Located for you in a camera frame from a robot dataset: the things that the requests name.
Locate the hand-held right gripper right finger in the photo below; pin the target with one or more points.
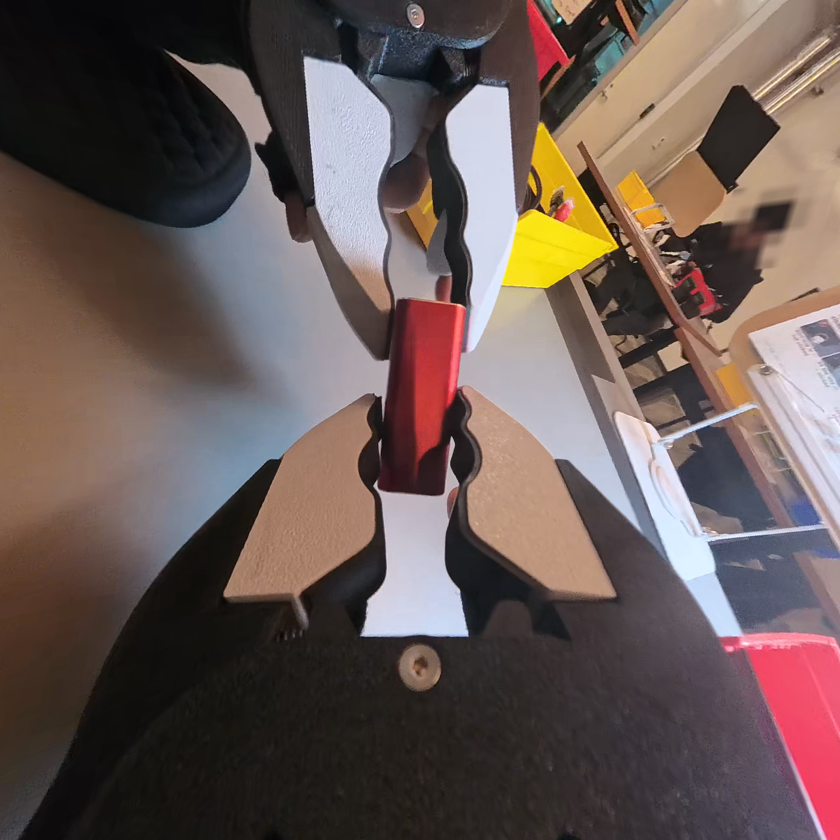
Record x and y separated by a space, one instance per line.
525 512

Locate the person's left hand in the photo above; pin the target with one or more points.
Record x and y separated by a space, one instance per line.
407 184

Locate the wooden table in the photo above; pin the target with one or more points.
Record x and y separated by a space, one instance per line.
663 289

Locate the person's right hand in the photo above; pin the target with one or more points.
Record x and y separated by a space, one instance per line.
453 504

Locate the yellow plastic bin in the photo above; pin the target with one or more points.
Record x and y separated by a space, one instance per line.
558 249

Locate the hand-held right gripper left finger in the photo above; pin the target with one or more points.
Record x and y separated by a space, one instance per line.
308 512

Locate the red plastic bin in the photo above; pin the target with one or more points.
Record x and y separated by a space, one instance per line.
800 709

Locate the small yellow parts bin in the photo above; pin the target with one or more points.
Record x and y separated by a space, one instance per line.
640 193

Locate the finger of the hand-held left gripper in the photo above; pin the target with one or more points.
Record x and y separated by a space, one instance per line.
489 184
344 164

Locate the black board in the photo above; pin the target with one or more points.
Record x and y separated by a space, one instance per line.
738 138

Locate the red ethernet adapter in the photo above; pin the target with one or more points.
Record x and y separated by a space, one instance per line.
420 394

